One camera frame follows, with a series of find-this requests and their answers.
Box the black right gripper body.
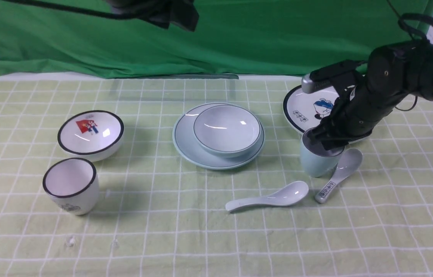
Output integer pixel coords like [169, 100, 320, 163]
[308, 83, 398, 150]

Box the light blue ceramic cup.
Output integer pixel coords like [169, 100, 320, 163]
[300, 128, 345, 178]

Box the plain white ceramic spoon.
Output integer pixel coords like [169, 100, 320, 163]
[225, 181, 309, 212]

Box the white cup with black rim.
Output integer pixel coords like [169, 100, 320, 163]
[42, 158, 100, 215]

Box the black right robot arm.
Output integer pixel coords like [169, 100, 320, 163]
[301, 40, 433, 150]

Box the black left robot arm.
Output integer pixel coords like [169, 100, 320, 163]
[10, 0, 200, 32]

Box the white plate with cartoon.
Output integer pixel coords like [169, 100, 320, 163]
[283, 85, 371, 144]

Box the green checkered tablecloth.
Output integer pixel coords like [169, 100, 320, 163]
[0, 79, 433, 277]

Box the light blue ceramic bowl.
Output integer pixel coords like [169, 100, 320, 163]
[193, 105, 264, 158]

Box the light blue ceramic plate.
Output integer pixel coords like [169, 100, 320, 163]
[172, 102, 265, 170]

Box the green backdrop cloth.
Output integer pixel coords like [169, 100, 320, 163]
[0, 0, 409, 78]

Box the white bowl with cartoon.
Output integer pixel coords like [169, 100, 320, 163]
[57, 110, 125, 162]

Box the white spoon with patterned handle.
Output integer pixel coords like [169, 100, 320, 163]
[315, 149, 363, 204]

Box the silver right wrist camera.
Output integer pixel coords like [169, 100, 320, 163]
[301, 60, 367, 94]

